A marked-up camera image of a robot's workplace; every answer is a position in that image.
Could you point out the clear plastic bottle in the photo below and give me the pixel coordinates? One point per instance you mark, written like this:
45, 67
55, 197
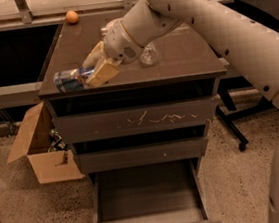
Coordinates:
149, 55

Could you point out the blue silver redbull can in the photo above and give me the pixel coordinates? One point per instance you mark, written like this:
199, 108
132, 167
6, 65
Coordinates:
72, 80

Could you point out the grey top drawer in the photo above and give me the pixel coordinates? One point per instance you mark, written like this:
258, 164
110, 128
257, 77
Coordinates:
134, 121

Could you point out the grey drawer cabinet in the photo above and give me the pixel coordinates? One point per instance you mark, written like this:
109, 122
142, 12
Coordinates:
186, 69

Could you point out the orange fruit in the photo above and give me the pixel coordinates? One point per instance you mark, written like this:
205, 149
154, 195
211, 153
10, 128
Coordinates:
71, 17

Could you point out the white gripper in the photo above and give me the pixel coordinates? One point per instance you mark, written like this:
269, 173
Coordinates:
117, 43

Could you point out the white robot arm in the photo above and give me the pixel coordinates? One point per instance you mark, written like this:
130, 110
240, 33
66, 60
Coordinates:
250, 47

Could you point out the grey open bottom drawer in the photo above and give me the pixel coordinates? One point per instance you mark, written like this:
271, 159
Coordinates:
156, 193

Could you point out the grey middle drawer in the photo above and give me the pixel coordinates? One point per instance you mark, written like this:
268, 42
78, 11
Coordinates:
141, 155

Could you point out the open cardboard box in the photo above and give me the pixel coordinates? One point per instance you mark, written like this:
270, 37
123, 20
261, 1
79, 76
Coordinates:
33, 142

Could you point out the black rolling stand base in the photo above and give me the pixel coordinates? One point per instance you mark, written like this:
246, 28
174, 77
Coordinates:
234, 114

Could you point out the items inside cardboard box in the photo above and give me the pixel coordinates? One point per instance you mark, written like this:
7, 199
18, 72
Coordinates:
57, 144

